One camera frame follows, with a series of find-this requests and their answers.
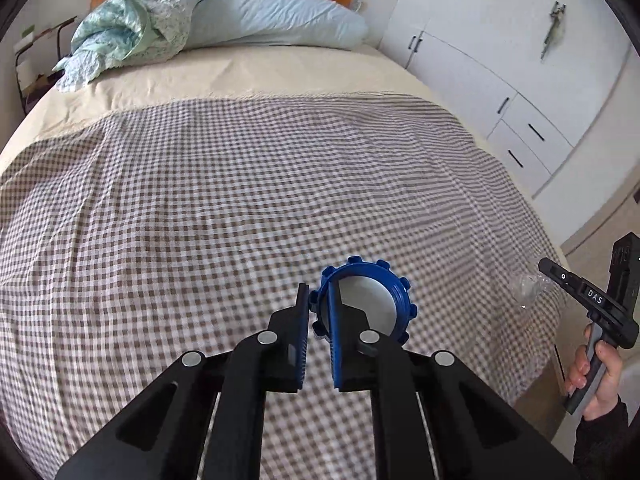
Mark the beige bed sheet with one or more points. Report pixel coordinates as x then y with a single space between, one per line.
250 75

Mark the brown checked blanket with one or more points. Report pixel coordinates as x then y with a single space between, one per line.
200 210

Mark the person's right hand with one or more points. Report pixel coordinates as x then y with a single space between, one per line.
610 385

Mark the black side table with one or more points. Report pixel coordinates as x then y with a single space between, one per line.
50 32

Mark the white wardrobe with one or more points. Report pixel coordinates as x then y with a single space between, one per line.
475 35

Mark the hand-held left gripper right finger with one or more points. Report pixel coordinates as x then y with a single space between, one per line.
337 350

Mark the person's right forearm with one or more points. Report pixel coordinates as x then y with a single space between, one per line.
600 447

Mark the blue ridged lid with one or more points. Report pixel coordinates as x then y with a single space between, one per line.
377 271

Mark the green and white box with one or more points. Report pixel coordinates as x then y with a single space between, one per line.
28 34

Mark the teal floral quilt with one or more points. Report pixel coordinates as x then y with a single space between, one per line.
115 30

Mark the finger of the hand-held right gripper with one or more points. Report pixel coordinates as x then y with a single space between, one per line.
557 274

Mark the clear plastic wrapper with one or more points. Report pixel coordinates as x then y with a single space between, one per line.
525 287

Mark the light blue pillow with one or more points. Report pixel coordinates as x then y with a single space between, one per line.
280 15

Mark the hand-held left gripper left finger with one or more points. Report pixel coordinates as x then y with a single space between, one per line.
300 340

